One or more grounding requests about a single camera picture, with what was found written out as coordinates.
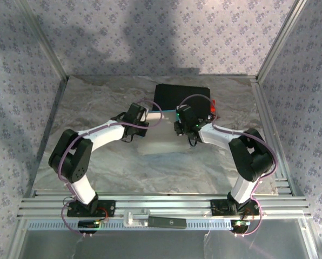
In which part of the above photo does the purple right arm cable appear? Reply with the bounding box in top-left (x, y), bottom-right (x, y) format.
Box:
top-left (178, 94), bottom-right (278, 238)

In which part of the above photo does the aluminium mounting rail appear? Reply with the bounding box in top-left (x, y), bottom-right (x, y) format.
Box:
top-left (16, 190), bottom-right (312, 220)

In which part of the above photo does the aluminium frame post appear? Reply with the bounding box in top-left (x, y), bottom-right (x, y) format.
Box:
top-left (15, 0), bottom-right (70, 81)
top-left (255, 0), bottom-right (309, 81)

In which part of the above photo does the small circuit board green light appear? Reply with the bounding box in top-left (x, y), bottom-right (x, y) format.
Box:
top-left (78, 220), bottom-right (100, 234)
top-left (230, 220), bottom-right (251, 234)

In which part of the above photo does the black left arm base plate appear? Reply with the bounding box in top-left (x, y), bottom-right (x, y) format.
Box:
top-left (66, 199), bottom-right (116, 218)

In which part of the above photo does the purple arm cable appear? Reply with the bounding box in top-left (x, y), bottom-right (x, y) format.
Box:
top-left (57, 99), bottom-right (164, 238)
top-left (178, 94), bottom-right (278, 238)

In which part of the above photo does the black ribbed carrying case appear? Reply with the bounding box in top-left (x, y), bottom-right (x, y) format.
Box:
top-left (152, 84), bottom-right (212, 114)

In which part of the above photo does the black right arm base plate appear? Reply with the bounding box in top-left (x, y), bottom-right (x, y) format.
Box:
top-left (211, 199), bottom-right (260, 216)

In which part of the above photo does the grey slotted cable duct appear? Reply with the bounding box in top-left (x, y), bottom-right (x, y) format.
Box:
top-left (28, 220), bottom-right (250, 230)

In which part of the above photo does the white and blue paper box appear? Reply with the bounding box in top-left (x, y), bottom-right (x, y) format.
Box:
top-left (138, 109), bottom-right (194, 156)

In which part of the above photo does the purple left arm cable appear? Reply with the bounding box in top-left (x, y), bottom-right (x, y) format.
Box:
top-left (57, 99), bottom-right (164, 238)

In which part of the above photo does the grey metal panel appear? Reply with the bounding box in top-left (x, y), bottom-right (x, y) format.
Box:
top-left (15, 229), bottom-right (318, 259)

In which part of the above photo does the dark metal side rail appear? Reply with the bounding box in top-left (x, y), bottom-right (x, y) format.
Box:
top-left (28, 76), bottom-right (70, 196)

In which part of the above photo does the black rectangular bar device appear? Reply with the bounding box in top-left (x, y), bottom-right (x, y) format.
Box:
top-left (147, 216), bottom-right (187, 229)

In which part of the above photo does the clear acrylic bracket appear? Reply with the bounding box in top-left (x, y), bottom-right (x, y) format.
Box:
top-left (123, 209), bottom-right (151, 227)

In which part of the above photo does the aluminium side rail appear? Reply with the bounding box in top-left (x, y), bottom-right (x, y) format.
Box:
top-left (249, 76), bottom-right (294, 196)

